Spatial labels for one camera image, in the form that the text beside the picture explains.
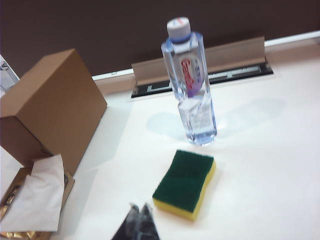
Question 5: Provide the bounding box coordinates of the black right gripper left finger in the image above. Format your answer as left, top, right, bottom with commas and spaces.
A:
110, 202, 144, 240

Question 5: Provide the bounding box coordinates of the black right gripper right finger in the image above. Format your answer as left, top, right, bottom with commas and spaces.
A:
139, 202, 162, 240

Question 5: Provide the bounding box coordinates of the yellow sponge with green scourer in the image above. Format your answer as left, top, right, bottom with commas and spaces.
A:
152, 149, 217, 222

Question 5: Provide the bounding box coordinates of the clear plastic water bottle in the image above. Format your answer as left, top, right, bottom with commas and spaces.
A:
160, 15, 218, 148

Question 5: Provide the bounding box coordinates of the white tissue sheet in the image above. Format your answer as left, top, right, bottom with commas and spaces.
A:
0, 153, 66, 232

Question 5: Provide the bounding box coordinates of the gold foil tissue pack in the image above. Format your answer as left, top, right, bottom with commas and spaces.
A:
0, 165, 76, 240

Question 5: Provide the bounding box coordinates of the brown cardboard box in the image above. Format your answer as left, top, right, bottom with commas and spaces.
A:
0, 48, 109, 176

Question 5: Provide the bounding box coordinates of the wide brown desk partition panel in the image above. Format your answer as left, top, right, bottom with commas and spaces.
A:
0, 0, 320, 79

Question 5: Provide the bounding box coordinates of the beige cable tray flap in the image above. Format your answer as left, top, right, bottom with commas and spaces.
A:
130, 35, 267, 88

